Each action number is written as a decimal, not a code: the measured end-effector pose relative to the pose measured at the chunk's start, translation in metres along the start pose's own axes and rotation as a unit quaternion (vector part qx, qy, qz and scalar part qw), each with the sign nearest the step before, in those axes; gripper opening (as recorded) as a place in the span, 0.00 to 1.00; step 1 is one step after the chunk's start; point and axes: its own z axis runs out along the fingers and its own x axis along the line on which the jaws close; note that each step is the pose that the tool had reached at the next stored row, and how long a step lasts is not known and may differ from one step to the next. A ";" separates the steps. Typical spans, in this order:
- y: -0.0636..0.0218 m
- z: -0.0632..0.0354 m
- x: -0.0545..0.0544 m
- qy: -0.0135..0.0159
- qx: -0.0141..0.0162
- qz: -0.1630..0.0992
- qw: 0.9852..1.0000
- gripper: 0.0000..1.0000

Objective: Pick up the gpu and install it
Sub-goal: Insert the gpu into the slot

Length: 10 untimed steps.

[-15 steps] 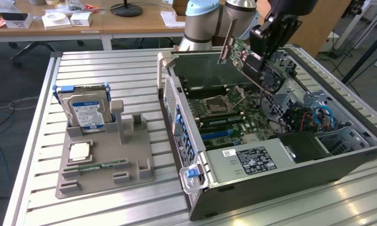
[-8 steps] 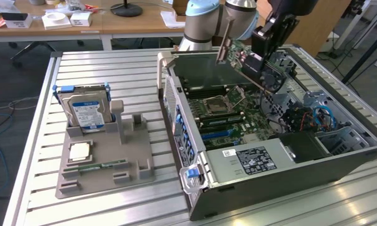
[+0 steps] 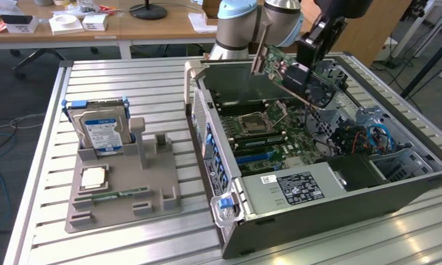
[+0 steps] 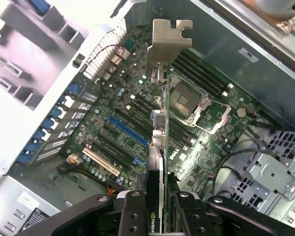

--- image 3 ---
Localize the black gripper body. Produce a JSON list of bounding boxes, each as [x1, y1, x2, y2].
[[314, 0, 376, 19]]

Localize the green graphics card with fan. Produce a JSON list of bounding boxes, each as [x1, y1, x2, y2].
[[249, 21, 341, 109]]

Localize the wooden cabinet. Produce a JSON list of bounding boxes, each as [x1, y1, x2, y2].
[[301, 0, 412, 67]]

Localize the metal socket cover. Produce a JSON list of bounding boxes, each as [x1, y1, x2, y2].
[[265, 99, 293, 123]]

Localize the perforated metal drive cage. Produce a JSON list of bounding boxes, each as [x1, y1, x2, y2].
[[309, 82, 362, 125]]

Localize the black slanted stand leg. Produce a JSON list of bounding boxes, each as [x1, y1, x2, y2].
[[401, 29, 442, 99]]

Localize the white paper stack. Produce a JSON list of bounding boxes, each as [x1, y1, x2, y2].
[[188, 13, 219, 34]]

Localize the CPU socket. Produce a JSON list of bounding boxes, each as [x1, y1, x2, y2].
[[238, 113, 273, 136]]

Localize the green motherboard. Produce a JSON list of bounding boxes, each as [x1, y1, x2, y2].
[[215, 98, 327, 177]]

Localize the blue expansion slot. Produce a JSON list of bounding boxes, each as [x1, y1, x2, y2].
[[235, 152, 275, 164]]

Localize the black round lamp base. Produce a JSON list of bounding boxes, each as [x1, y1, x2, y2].
[[128, 0, 168, 21]]

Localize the metal disk bay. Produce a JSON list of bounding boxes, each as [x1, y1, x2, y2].
[[370, 148, 434, 183]]

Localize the grey power supply unit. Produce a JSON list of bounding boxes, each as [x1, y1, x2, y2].
[[241, 161, 347, 216]]

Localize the small white box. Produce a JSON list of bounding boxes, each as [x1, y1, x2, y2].
[[82, 14, 110, 31]]

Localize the open grey PC case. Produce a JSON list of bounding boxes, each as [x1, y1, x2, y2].
[[183, 52, 442, 260]]

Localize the grey parts rack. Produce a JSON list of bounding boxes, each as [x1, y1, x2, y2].
[[64, 116, 183, 234]]

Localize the white box with round hole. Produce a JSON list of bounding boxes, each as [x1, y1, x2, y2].
[[48, 14, 86, 35]]

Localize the wooden desk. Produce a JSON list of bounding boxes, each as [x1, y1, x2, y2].
[[0, 0, 322, 51]]

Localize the black office chair base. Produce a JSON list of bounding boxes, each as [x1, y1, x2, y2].
[[11, 48, 67, 80]]

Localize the silver CPU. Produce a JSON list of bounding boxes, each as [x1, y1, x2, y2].
[[80, 167, 108, 190]]

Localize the green RAM stick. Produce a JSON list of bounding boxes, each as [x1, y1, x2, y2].
[[75, 187, 148, 201]]

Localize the white box with black lid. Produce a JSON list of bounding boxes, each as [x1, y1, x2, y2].
[[1, 15, 39, 34]]

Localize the red and black wires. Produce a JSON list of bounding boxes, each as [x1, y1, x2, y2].
[[334, 127, 374, 155]]

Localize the blue wire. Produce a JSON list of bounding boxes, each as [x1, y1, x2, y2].
[[366, 125, 396, 154]]

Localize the hard disk with blue bracket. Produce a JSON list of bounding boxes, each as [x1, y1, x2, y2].
[[61, 96, 131, 154]]

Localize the grey floor cable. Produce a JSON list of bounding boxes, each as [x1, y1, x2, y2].
[[0, 112, 45, 131]]

